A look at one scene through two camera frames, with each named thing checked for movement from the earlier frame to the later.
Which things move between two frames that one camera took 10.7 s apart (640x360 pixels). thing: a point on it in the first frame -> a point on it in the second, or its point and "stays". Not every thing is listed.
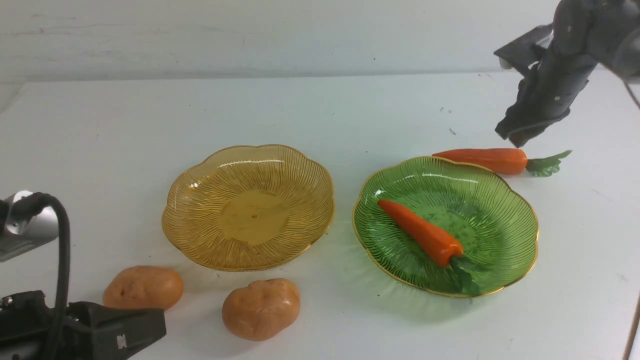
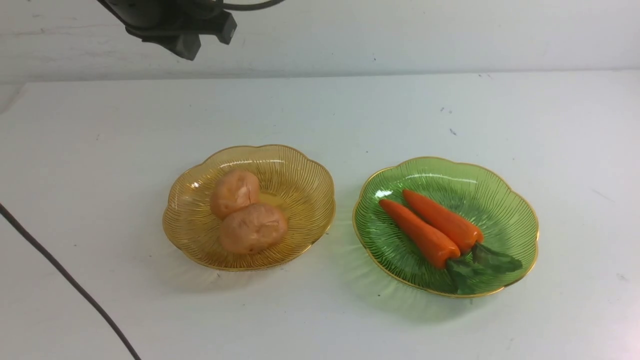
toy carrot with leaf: (506, 161) -> (466, 238)
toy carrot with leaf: (438, 250) stays
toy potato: (143, 287) -> (233, 190)
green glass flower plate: (492, 219) stays
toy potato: (258, 311) -> (253, 228)
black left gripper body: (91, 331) -> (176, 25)
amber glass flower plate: (248, 208) stays
